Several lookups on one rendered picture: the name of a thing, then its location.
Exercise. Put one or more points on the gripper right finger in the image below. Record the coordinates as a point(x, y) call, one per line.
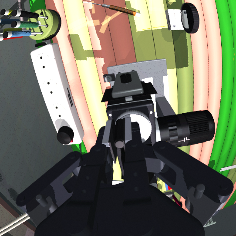
point(184, 166)

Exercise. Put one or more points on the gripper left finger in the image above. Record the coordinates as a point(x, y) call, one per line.
point(55, 169)

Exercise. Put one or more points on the black lever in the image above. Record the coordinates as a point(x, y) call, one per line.
point(119, 129)

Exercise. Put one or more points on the black round ribbed cap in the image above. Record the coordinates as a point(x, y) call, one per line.
point(191, 17)

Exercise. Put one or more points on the black round knob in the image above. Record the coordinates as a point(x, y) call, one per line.
point(64, 135)

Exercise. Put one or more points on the white flat strip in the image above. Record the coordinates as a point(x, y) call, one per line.
point(228, 168)

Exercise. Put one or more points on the white power strip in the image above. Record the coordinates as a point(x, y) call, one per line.
point(53, 73)

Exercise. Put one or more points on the grey viewfinder hood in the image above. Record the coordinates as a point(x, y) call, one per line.
point(127, 88)

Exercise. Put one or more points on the small grey round knob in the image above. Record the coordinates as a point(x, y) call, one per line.
point(107, 78)

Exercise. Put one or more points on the green round screwdriver holder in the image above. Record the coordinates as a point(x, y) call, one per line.
point(52, 24)

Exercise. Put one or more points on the yellow banded screwdriver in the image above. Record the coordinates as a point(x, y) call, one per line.
point(6, 12)

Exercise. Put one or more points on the grey metal rod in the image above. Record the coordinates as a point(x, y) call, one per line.
point(20, 5)

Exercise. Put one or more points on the black camera lens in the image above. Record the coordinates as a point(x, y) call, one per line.
point(193, 125)

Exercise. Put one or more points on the black camera body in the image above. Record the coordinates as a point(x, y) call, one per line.
point(147, 107)

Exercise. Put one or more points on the grey speckled base plate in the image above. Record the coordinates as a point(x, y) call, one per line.
point(145, 68)

